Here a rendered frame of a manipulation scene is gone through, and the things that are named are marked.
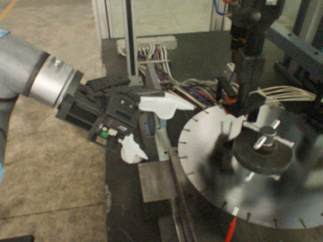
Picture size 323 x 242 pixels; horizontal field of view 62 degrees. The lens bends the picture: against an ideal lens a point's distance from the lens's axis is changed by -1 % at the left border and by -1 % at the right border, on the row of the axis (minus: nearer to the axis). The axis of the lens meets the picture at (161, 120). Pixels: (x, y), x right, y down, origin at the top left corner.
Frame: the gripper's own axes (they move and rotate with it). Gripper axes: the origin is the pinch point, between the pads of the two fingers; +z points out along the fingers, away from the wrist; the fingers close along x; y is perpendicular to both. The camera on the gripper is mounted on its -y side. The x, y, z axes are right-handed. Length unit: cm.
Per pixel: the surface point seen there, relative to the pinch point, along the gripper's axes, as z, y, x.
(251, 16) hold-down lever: -3.7, 1.8, 24.4
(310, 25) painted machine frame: 44, -61, 28
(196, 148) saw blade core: 6.7, -0.1, -0.5
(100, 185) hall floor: 22, -63, -105
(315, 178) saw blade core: 23.8, 7.4, 10.8
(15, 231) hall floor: -11, -32, -126
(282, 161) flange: 19.1, 4.2, 8.9
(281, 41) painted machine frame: 24.3, -34.8, 20.7
